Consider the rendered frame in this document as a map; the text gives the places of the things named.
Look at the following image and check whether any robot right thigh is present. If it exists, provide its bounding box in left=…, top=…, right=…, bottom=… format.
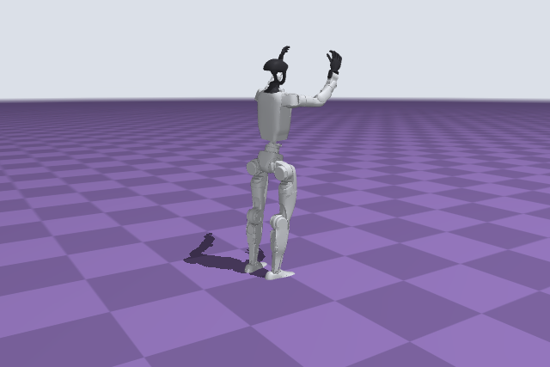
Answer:
left=270, top=160, right=297, bottom=229

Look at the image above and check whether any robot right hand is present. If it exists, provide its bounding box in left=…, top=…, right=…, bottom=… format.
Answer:
left=327, top=50, right=342, bottom=79

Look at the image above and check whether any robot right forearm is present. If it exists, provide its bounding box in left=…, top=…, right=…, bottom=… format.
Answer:
left=317, top=72, right=339, bottom=102

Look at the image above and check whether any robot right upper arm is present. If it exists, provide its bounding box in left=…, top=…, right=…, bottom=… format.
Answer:
left=281, top=93, right=326, bottom=108

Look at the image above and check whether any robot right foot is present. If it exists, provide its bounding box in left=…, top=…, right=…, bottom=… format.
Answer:
left=265, top=269, right=295, bottom=280

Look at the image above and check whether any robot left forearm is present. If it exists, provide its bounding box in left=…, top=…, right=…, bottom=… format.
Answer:
left=265, top=72, right=283, bottom=89

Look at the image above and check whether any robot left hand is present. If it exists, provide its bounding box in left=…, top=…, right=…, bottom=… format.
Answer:
left=278, top=46, right=290, bottom=72

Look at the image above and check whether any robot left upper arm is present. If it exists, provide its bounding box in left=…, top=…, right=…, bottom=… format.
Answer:
left=254, top=85, right=269, bottom=101

